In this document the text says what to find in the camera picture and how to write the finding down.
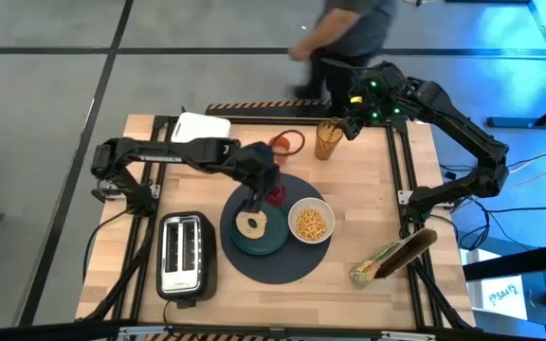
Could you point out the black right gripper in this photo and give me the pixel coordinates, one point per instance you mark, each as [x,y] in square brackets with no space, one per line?
[375,97]

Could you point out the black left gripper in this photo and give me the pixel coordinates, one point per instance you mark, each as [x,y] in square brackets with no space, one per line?
[259,166]

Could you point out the bagel half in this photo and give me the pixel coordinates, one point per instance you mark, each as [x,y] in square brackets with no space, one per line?
[249,227]

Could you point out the colourful cereal bag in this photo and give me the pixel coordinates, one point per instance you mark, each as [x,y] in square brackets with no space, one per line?
[391,258]

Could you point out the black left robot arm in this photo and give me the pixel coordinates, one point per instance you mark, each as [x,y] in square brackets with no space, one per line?
[159,154]

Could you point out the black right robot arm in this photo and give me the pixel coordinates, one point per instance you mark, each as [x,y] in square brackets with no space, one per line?
[462,132]

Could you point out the small red jar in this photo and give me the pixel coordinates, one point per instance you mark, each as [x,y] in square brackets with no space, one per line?
[277,196]

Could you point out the dark green plate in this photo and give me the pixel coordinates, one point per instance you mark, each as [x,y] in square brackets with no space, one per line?
[273,237]

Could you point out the white ceramic bowl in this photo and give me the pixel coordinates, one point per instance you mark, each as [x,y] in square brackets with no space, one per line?
[296,232]

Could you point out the yellow cereal balls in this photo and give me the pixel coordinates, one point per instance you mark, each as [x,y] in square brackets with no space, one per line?
[311,224]

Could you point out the orange plastic cup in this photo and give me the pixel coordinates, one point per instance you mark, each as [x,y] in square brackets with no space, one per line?
[287,142]

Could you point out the round dark woven placemat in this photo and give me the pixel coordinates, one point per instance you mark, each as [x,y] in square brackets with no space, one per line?
[278,265]

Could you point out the black and silver toaster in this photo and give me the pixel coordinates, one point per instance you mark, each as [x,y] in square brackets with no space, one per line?
[187,258]

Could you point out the person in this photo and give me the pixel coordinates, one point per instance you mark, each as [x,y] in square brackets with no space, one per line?
[358,33]

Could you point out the black yellow hazard strip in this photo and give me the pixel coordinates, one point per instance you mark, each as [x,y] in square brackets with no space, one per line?
[206,337]
[263,108]

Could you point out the white plastic box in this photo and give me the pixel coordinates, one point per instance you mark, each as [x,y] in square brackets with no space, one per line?
[199,127]

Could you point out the black side desk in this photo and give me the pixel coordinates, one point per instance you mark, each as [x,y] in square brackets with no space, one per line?
[529,260]

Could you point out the white paper sign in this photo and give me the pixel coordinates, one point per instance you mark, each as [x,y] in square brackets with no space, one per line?
[503,296]

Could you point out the black aluminium table frame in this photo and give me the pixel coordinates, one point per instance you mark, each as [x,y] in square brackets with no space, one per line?
[413,166]

